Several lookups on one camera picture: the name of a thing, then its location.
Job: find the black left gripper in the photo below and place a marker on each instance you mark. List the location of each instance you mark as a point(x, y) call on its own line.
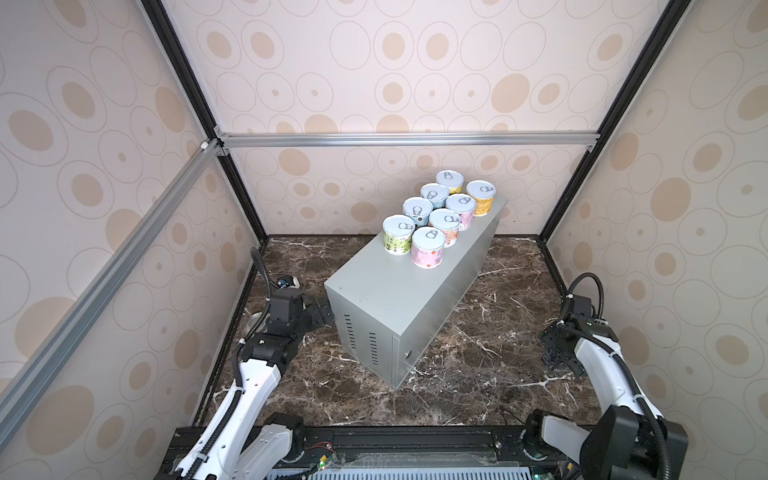
point(319, 317)

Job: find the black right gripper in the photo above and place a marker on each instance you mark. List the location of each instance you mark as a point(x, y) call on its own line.
point(553, 336)

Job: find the green label can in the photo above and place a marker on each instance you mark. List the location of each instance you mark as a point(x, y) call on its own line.
point(397, 234)

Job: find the purple white label can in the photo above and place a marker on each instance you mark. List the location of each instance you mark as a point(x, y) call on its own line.
point(427, 247)

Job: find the teal brown label can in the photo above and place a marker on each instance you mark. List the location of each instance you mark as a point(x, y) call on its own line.
point(418, 209)

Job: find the orange white label can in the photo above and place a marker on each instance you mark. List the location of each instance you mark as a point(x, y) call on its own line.
point(447, 221)

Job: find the pink label can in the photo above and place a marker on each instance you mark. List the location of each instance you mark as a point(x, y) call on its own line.
point(464, 206)

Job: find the yellow orange label can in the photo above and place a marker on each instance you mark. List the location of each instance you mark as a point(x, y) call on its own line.
point(483, 192)

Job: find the light blue bear can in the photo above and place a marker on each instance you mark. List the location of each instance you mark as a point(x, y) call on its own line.
point(436, 193)

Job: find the yellow fruit label can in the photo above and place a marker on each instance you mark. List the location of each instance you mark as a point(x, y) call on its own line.
point(452, 180)

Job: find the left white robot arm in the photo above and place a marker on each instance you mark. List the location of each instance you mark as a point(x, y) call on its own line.
point(261, 359)

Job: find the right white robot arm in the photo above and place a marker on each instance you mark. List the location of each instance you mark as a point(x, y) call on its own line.
point(618, 384)

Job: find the grey metal cabinet box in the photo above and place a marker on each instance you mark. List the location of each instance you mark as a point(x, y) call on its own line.
point(388, 310)

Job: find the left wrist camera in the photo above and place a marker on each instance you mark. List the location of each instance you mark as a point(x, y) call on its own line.
point(287, 281)

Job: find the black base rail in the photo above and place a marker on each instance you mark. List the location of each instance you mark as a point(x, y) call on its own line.
point(504, 442)

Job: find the silver horizontal back rail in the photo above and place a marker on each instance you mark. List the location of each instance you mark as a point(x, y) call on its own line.
point(418, 139)

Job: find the silver left side rail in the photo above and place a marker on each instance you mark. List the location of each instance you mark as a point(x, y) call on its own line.
point(48, 360)

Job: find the black corner frame post left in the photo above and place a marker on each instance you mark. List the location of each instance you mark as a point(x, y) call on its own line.
point(160, 22)

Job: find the black corner frame post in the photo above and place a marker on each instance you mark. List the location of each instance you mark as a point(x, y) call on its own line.
point(664, 29)
point(160, 22)

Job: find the black corner frame post right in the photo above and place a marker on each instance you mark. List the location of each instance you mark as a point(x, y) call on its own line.
point(664, 29)

